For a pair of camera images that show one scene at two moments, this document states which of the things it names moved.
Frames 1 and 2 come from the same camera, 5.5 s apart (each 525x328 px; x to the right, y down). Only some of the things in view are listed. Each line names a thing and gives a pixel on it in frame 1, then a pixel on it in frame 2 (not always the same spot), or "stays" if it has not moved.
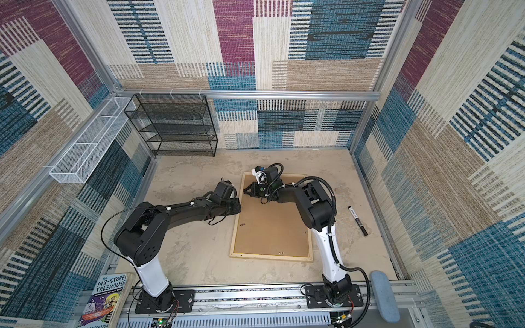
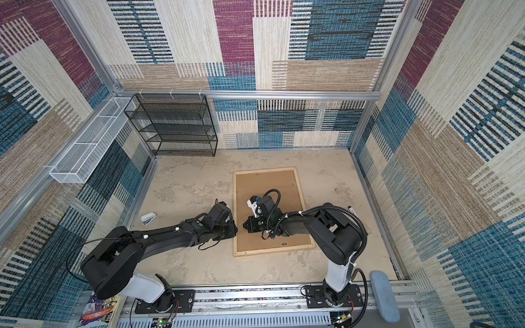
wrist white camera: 259,174 to 255,207
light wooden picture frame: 305,179 to 272,249
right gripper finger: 251,194 to 250,230
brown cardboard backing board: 273,228 stays
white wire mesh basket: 77,165 stays
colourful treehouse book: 104,304 stays
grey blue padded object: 385,300 stays
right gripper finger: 253,187 to 250,223
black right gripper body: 264,189 to 263,223
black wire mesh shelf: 174,124 stays
